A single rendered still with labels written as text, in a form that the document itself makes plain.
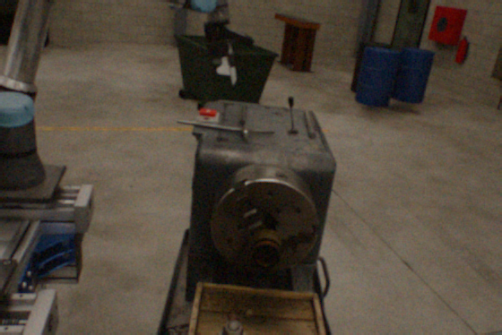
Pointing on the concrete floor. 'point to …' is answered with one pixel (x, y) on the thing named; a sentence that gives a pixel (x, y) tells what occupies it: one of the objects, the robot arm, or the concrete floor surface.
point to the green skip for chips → (191, 57)
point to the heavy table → (300, 37)
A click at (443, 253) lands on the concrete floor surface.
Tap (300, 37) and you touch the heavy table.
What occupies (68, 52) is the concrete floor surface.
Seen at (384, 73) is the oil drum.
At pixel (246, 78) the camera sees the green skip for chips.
